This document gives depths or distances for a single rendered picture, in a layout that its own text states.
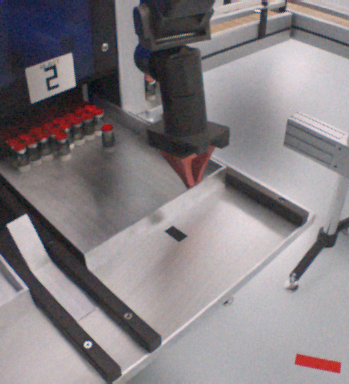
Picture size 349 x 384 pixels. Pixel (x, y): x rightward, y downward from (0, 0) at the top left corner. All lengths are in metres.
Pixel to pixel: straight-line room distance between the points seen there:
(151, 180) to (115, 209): 0.08
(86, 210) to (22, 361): 0.25
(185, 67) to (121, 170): 0.25
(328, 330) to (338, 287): 0.21
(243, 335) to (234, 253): 0.99
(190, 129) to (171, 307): 0.22
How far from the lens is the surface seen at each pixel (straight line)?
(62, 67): 0.73
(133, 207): 0.65
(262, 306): 1.65
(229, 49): 1.21
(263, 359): 1.53
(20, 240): 0.58
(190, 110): 0.56
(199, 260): 0.58
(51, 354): 0.51
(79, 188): 0.70
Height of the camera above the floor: 1.31
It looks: 39 degrees down
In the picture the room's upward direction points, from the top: straight up
